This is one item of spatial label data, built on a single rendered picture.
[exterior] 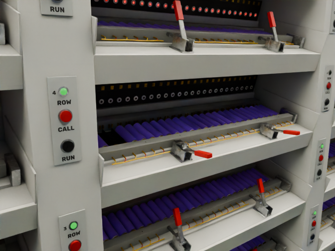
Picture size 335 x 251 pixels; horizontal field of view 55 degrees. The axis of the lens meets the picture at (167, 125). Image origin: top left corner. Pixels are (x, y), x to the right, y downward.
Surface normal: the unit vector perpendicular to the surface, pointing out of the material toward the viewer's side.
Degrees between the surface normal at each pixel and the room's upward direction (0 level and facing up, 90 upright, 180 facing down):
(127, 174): 15
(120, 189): 105
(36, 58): 90
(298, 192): 90
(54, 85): 90
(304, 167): 90
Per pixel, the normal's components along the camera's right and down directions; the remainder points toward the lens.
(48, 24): 0.59, 0.18
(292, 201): 0.15, -0.89
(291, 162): -0.81, 0.13
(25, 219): 0.57, 0.43
